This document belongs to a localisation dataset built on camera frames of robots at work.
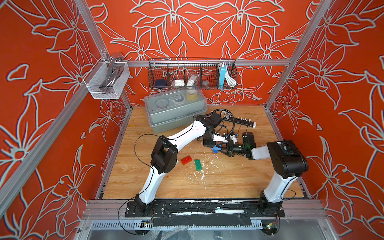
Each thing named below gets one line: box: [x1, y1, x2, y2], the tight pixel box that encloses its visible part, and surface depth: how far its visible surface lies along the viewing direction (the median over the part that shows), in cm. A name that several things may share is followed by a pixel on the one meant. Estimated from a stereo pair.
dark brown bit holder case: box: [225, 112, 257, 128], surface depth 111 cm
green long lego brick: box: [194, 159, 203, 171], surface depth 89 cm
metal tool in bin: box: [99, 56, 122, 94], surface depth 85 cm
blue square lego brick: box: [211, 145, 221, 154], surface depth 89 cm
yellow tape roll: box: [186, 89, 198, 102], surface depth 103 cm
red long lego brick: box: [181, 155, 192, 166], surface depth 91 cm
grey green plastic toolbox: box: [143, 89, 208, 134], surface depth 98 cm
